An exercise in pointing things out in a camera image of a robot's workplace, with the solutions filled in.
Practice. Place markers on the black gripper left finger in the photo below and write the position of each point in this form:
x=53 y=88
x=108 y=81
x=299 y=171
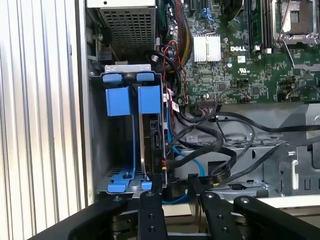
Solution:
x=151 y=215

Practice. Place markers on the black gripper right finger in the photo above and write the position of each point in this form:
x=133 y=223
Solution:
x=217 y=217

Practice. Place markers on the hard disk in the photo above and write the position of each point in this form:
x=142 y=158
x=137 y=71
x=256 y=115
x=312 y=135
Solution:
x=147 y=100

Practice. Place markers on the grey metal disk bay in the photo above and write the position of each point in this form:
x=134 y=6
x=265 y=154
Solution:
x=97 y=140

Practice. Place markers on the empty blue disk carrier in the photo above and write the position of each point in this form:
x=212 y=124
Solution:
x=117 y=100

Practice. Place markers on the grey PC case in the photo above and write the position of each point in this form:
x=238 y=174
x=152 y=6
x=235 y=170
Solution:
x=81 y=100

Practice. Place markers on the grey perforated drive cage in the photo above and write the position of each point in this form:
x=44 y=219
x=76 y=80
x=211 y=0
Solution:
x=307 y=112

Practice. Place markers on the green motherboard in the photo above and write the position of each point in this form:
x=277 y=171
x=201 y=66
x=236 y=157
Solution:
x=250 y=82

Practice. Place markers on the silver finned heatsink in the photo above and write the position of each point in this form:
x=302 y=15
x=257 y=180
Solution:
x=207 y=48

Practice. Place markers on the metal socket cover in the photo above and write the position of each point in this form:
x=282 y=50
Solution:
x=307 y=67

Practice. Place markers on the silver power supply unit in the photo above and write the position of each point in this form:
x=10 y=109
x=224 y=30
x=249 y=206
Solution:
x=130 y=30

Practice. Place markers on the green RAM stick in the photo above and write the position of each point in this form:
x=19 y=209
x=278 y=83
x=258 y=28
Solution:
x=255 y=25

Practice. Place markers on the black RAM slots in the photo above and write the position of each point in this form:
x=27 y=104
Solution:
x=267 y=25

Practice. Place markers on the CPU socket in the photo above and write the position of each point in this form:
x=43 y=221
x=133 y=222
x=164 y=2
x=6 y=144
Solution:
x=297 y=17

